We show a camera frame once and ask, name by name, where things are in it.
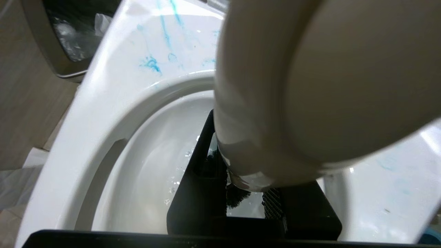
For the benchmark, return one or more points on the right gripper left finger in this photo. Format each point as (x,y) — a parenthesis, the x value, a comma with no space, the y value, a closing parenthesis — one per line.
(196,196)

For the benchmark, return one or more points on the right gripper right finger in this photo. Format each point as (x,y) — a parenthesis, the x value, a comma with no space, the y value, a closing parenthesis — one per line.
(306,210)

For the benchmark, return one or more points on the white toilet brush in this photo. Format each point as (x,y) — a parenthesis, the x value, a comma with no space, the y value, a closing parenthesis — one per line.
(310,86)

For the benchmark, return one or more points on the white toilet bowl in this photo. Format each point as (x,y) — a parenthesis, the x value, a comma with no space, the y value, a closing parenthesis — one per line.
(131,103)

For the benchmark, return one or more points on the grey trash bin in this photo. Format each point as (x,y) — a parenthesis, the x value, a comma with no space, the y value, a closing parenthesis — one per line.
(51,44)

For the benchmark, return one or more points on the black bin liner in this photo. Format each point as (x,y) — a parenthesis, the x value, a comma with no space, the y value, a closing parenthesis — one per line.
(75,24)

